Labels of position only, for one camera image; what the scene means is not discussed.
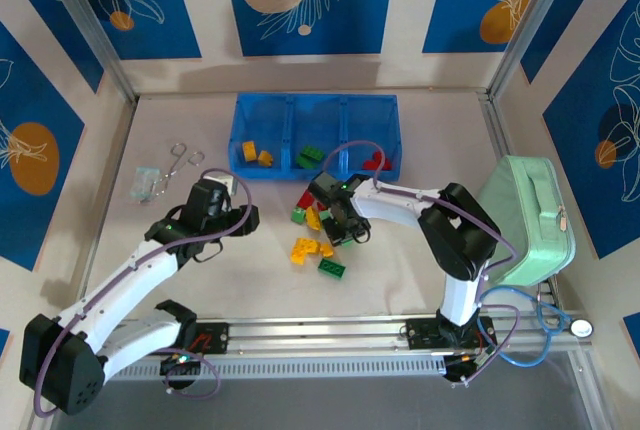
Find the yellow lego brick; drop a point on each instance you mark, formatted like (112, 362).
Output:
(326, 250)
(313, 218)

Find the red lego brick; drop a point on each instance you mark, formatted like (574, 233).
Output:
(305, 198)
(370, 164)
(386, 162)
(319, 206)

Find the long green lego brick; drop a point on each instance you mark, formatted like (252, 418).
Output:
(305, 162)
(332, 268)

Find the small green lego brick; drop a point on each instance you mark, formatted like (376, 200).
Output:
(298, 215)

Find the large orange lego brick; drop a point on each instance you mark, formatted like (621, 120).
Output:
(299, 258)

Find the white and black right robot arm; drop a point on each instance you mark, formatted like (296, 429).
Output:
(390, 202)

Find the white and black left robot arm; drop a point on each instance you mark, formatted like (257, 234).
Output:
(120, 285)

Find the clear plastic packet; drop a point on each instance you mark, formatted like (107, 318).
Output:
(145, 185)

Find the metal forceps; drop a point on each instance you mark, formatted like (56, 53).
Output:
(176, 166)

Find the blue three-compartment bin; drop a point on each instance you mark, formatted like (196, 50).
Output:
(260, 120)

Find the black base controller box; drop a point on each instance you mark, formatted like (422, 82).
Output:
(175, 375)

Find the mint green zipper case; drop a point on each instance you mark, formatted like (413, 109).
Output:
(530, 210)

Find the blue stethoscope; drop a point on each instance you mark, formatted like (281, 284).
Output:
(582, 328)

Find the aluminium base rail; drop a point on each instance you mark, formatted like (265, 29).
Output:
(320, 334)

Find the aluminium frame post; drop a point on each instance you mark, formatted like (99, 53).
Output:
(539, 20)
(86, 20)

